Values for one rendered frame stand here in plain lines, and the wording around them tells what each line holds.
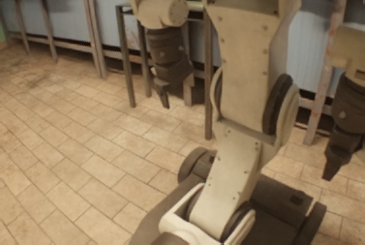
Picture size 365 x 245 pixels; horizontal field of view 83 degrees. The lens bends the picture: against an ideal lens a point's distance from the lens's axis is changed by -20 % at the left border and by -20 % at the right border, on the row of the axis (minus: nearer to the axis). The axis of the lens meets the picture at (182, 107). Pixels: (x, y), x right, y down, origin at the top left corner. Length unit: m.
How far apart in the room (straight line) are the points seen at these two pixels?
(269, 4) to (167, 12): 0.21
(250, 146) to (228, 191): 0.13
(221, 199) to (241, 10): 0.45
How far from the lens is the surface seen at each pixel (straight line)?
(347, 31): 0.39
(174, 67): 0.62
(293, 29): 1.24
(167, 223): 0.67
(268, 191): 0.93
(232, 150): 0.62
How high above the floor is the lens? 0.91
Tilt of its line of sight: 34 degrees down
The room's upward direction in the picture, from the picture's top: 3 degrees counter-clockwise
